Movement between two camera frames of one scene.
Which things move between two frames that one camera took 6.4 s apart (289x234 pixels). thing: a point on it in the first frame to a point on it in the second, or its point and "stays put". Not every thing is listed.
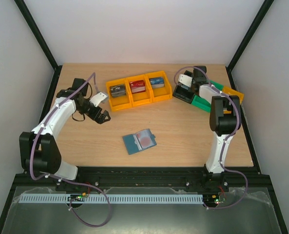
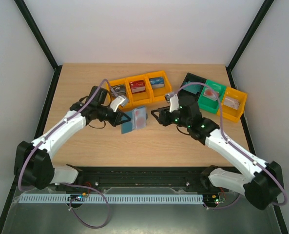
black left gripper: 100,120 to 117,119
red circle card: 146,139 to 140,117
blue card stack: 157,82 stays put
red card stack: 137,86 stays put
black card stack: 118,90 stays put
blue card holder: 142,139 to 138,120
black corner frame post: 265,7 stays put
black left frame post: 42,43 stays put
